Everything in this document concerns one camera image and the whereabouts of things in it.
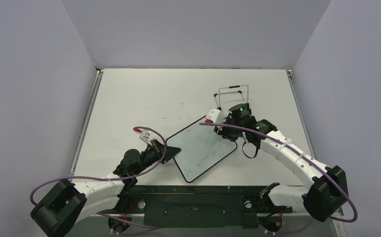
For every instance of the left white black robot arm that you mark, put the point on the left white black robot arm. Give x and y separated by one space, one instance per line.
67 203

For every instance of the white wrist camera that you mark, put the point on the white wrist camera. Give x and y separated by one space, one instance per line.
145 136
214 116

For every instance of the wire display stand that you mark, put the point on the wire display stand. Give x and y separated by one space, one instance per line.
234 93

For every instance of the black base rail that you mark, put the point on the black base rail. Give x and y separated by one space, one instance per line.
195 206

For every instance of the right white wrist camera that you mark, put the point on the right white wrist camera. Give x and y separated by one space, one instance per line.
214 116

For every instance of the black framed whiteboard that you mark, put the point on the black framed whiteboard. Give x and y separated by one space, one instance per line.
201 149

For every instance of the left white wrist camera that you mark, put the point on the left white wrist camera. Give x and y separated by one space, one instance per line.
145 136

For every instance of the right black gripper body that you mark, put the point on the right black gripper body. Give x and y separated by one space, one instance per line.
221 127

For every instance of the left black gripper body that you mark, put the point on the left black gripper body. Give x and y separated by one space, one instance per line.
155 152

